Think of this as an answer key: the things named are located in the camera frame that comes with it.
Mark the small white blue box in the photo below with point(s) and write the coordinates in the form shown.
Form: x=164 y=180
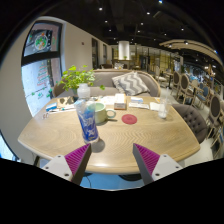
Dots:
x=136 y=99

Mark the green potted plant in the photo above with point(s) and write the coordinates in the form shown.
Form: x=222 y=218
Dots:
x=75 y=78

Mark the dark-framed window with decals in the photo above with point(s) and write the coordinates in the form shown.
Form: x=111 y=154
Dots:
x=41 y=76

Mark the flat round red coaster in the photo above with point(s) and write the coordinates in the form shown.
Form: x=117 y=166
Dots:
x=129 y=119

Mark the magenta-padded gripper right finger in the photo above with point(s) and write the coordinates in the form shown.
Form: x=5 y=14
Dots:
x=160 y=166

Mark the clear bottle with blue label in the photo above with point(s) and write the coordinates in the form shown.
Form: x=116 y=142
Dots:
x=87 y=125

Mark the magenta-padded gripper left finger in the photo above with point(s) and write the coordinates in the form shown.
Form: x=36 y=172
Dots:
x=63 y=166

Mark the grey white chevron pillow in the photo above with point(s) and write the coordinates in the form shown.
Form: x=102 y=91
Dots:
x=130 y=83

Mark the dark grey tufted armchair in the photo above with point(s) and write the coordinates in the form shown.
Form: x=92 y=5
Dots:
x=193 y=121

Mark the group of ceiling spotlights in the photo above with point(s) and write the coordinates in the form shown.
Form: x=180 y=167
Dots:
x=141 y=24

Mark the clear plastic cup with straw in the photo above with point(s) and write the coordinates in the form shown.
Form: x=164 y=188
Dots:
x=163 y=112

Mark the brown cardboard holder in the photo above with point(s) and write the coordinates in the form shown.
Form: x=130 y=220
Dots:
x=65 y=101

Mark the blue white small pack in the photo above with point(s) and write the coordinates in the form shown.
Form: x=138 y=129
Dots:
x=51 y=106

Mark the pale green mug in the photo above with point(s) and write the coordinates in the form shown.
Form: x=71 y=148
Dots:
x=101 y=113

